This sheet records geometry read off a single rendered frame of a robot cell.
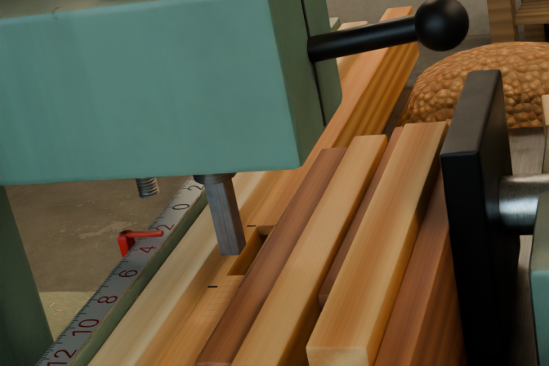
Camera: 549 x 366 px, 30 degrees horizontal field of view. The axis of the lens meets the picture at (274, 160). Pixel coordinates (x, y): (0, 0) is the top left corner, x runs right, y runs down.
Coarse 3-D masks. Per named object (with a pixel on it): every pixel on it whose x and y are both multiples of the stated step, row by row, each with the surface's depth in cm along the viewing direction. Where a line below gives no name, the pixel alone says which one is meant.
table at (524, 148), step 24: (408, 96) 71; (528, 144) 60; (528, 168) 57; (528, 240) 50; (528, 264) 48; (528, 288) 46; (528, 312) 44; (528, 336) 42; (480, 360) 41; (504, 360) 41; (528, 360) 41
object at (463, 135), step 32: (480, 96) 42; (480, 128) 39; (448, 160) 37; (480, 160) 37; (448, 192) 38; (480, 192) 38; (512, 192) 41; (480, 224) 38; (512, 224) 41; (480, 256) 39; (512, 256) 45; (480, 288) 39; (512, 288) 44; (480, 320) 40; (480, 352) 41
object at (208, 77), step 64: (0, 0) 41; (64, 0) 38; (128, 0) 36; (192, 0) 35; (256, 0) 35; (320, 0) 40; (0, 64) 39; (64, 64) 38; (128, 64) 37; (192, 64) 36; (256, 64) 36; (320, 64) 40; (0, 128) 40; (64, 128) 39; (128, 128) 38; (192, 128) 38; (256, 128) 37; (320, 128) 39
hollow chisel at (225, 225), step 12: (216, 192) 42; (228, 192) 42; (216, 204) 42; (228, 204) 42; (216, 216) 43; (228, 216) 42; (216, 228) 43; (228, 228) 43; (240, 228) 43; (228, 240) 43; (240, 240) 43; (228, 252) 43; (240, 252) 43
